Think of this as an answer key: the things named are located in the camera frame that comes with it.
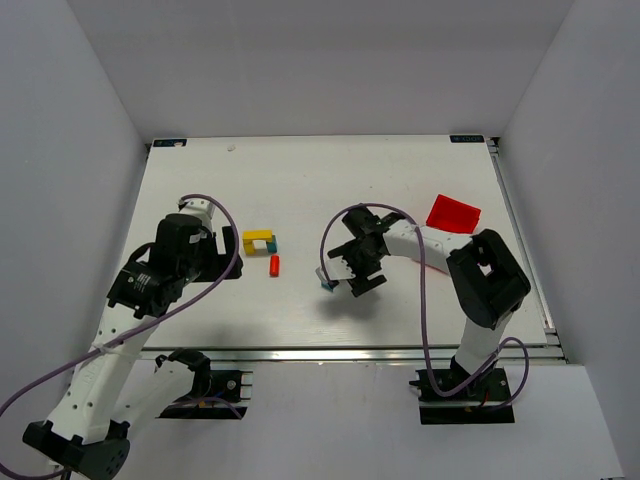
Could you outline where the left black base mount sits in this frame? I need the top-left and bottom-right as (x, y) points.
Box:
(154, 348), (253, 420)

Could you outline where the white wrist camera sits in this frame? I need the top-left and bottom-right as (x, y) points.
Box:
(315, 257), (355, 283)
(178, 198), (215, 223)

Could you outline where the right blue corner sticker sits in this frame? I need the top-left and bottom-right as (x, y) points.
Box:
(449, 134), (485, 143)

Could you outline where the red plastic bin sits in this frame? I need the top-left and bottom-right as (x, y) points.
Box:
(426, 194), (482, 234)

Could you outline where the yellow arch block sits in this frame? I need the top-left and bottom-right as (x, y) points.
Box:
(242, 230), (274, 256)

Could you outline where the teal rectangular block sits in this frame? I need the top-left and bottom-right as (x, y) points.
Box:
(266, 234), (278, 254)

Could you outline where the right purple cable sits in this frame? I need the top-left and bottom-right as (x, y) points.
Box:
(318, 202), (530, 412)

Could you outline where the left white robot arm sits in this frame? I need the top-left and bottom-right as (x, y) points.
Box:
(23, 213), (242, 479)

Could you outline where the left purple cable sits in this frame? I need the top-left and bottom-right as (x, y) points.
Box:
(0, 193), (240, 479)

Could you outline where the red cylinder block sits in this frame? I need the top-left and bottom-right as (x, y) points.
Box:
(269, 254), (280, 277)

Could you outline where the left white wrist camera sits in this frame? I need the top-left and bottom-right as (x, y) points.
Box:
(178, 198), (215, 223)

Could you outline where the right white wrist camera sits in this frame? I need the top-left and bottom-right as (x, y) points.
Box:
(315, 257), (355, 283)

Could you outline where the purple cable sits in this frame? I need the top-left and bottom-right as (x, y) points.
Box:
(318, 202), (530, 412)
(0, 193), (240, 479)

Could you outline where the blue corner sticker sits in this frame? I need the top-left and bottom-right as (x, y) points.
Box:
(152, 138), (187, 148)
(449, 134), (485, 143)

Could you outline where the left blue corner sticker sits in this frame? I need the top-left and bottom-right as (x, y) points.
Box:
(152, 138), (187, 148)

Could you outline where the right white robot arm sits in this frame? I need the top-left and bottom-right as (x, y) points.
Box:
(316, 203), (531, 385)

